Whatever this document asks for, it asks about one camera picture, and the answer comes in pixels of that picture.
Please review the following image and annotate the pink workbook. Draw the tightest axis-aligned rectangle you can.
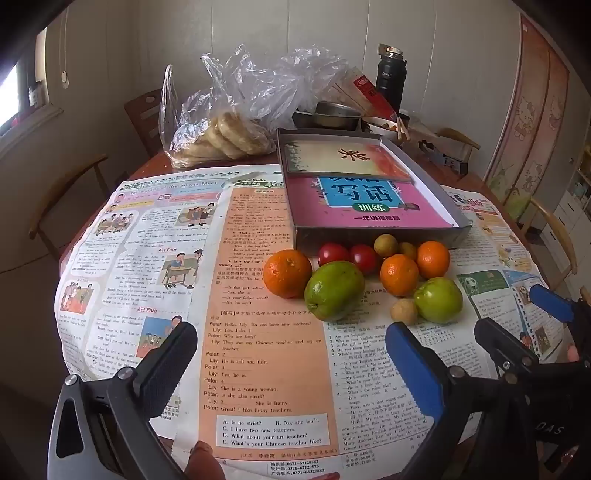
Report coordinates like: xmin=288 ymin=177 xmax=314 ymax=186
xmin=283 ymin=174 xmax=455 ymax=229

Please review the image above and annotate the clear packet with red label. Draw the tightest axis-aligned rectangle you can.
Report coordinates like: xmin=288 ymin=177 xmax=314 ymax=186
xmin=332 ymin=67 xmax=400 ymax=121

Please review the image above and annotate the steel bowl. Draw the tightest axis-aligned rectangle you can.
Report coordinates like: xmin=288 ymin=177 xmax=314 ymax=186
xmin=292 ymin=102 xmax=363 ymax=131

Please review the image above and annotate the colourful student newspaper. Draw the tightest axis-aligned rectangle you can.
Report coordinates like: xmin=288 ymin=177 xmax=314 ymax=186
xmin=323 ymin=185 xmax=571 ymax=480

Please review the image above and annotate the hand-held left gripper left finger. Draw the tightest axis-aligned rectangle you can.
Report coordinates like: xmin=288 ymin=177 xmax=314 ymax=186
xmin=48 ymin=322 xmax=199 ymax=480

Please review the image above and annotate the person's left hand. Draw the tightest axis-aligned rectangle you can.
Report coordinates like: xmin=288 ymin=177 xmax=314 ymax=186
xmin=185 ymin=440 xmax=227 ymax=480

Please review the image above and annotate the white bowl with food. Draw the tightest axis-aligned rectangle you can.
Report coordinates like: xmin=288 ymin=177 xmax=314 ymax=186
xmin=361 ymin=116 xmax=402 ymax=139

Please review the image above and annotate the white shelf unit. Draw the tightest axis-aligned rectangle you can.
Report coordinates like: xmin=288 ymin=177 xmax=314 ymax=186
xmin=540 ymin=148 xmax=591 ymax=278

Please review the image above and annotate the yellow orange book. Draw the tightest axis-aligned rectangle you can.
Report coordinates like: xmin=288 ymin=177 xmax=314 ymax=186
xmin=284 ymin=141 xmax=414 ymax=182

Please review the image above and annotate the pink cartoon printed door panel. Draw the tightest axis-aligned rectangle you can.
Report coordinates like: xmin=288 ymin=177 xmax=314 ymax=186
xmin=485 ymin=14 xmax=591 ymax=222

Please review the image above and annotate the grey cardboard box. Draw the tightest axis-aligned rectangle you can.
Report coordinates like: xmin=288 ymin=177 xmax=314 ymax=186
xmin=276 ymin=128 xmax=472 ymax=254

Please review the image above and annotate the large oval green fruit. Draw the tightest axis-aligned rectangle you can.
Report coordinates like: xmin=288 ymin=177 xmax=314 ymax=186
xmin=304 ymin=261 xmax=365 ymax=322

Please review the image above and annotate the stack of flatbreads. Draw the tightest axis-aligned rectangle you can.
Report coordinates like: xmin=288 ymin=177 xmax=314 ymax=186
xmin=173 ymin=111 xmax=276 ymax=167

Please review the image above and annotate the round green fruit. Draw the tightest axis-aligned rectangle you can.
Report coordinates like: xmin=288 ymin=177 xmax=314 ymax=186
xmin=413 ymin=277 xmax=463 ymax=324

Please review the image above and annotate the crumpled clear plastic bag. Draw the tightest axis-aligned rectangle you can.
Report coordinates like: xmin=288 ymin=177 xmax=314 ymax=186
xmin=252 ymin=48 xmax=355 ymax=130

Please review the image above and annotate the plastic bag with flatbreads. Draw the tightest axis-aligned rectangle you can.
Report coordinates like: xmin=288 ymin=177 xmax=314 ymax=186
xmin=159 ymin=44 xmax=278 ymax=169

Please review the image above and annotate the window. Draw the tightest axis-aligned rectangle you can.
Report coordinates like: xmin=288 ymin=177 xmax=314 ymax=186
xmin=0 ymin=28 xmax=51 ymax=134

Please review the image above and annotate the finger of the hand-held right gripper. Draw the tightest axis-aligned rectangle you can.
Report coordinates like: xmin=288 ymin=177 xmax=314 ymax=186
xmin=473 ymin=316 xmax=541 ymax=384
xmin=529 ymin=284 xmax=591 ymax=334

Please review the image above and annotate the small orange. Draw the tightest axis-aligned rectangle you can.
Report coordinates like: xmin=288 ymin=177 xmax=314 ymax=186
xmin=417 ymin=241 xmax=451 ymax=280

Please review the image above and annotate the white picture newspaper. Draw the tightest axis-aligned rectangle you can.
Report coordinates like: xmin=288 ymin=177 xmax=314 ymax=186
xmin=54 ymin=168 xmax=229 ymax=437

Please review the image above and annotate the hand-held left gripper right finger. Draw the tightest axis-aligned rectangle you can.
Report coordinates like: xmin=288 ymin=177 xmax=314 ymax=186
xmin=385 ymin=322 xmax=522 ymax=480

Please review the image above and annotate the large orange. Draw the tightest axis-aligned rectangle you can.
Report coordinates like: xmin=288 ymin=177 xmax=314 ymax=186
xmin=263 ymin=249 xmax=313 ymax=299

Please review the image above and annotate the wooden armchair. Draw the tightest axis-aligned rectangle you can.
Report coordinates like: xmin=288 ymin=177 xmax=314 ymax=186
xmin=436 ymin=128 xmax=481 ymax=162
xmin=30 ymin=154 xmax=110 ymax=241
xmin=517 ymin=196 xmax=579 ymax=291

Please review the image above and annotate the orange newspaper sheet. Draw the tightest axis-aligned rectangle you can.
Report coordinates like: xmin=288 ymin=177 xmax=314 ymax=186
xmin=198 ymin=180 xmax=343 ymax=480

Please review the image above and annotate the medium orange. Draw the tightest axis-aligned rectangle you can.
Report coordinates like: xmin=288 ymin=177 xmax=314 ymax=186
xmin=380 ymin=254 xmax=420 ymax=297

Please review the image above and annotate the dark wooden chair back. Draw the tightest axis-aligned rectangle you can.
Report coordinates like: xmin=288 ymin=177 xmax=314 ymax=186
xmin=124 ymin=90 xmax=165 ymax=158

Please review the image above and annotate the black thermos flask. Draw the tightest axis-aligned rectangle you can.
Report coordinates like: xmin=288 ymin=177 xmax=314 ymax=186
xmin=375 ymin=44 xmax=408 ymax=114

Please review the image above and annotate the red cherry tomato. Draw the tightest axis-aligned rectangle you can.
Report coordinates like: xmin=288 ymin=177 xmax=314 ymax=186
xmin=318 ymin=243 xmax=351 ymax=267
xmin=348 ymin=244 xmax=382 ymax=276

